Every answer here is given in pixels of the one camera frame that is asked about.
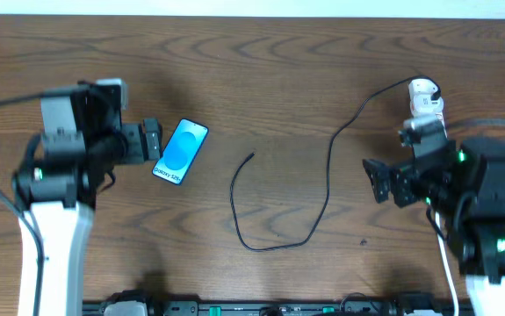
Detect blue Galaxy smartphone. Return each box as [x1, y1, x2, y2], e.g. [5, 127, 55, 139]
[152, 118, 209, 185]

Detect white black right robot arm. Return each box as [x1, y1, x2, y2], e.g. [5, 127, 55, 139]
[363, 136, 505, 315]

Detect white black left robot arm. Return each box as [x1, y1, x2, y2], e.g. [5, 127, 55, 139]
[12, 78, 162, 315]

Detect white power strip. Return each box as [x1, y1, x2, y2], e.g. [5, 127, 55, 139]
[403, 77, 445, 129]

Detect white power strip cord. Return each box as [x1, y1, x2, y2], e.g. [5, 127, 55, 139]
[434, 211, 460, 316]

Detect black charger cable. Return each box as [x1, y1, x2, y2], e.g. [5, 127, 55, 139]
[229, 75, 443, 253]

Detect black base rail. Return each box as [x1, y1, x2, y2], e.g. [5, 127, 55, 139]
[81, 291, 474, 316]

